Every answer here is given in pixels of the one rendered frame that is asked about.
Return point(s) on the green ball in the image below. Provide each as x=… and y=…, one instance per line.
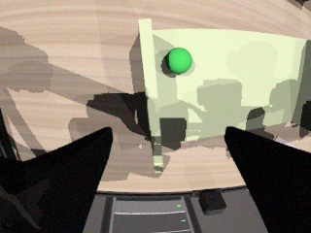
x=178, y=60

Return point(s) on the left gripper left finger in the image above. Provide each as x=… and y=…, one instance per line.
x=54, y=191

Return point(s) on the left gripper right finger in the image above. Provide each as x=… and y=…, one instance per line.
x=278, y=177

